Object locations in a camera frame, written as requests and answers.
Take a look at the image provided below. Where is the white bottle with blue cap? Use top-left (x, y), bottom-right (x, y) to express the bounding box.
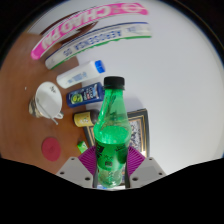
top-left (55, 59), bottom-right (106, 90)

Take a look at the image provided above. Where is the brown wooden chair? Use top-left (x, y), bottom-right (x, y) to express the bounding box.
top-left (59, 19), bottom-right (101, 45)

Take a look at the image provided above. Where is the blue pump bottle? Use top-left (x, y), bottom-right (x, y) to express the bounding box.
top-left (66, 82), bottom-right (105, 109)

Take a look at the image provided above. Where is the patterned ceramic mug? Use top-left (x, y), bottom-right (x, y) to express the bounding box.
top-left (28, 81), bottom-right (65, 126)

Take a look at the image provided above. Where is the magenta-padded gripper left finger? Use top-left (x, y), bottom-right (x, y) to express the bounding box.
top-left (55, 146), bottom-right (100, 188)

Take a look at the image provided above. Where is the flat round red coaster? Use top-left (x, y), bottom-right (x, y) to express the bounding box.
top-left (41, 136), bottom-right (62, 163)

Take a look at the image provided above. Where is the amber bottle with yellow label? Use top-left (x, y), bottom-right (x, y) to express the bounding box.
top-left (73, 109), bottom-right (100, 128)

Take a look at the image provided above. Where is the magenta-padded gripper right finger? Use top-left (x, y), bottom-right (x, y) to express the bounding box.
top-left (125, 146), bottom-right (167, 188)

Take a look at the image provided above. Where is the black framed group picture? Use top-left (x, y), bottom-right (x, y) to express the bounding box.
top-left (82, 108), bottom-right (150, 158)

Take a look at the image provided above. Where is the green plastic drink bottle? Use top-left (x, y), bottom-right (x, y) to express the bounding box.
top-left (92, 76), bottom-right (131, 188)

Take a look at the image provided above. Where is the small green packet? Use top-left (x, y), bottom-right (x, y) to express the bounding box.
top-left (77, 140), bottom-right (89, 154)

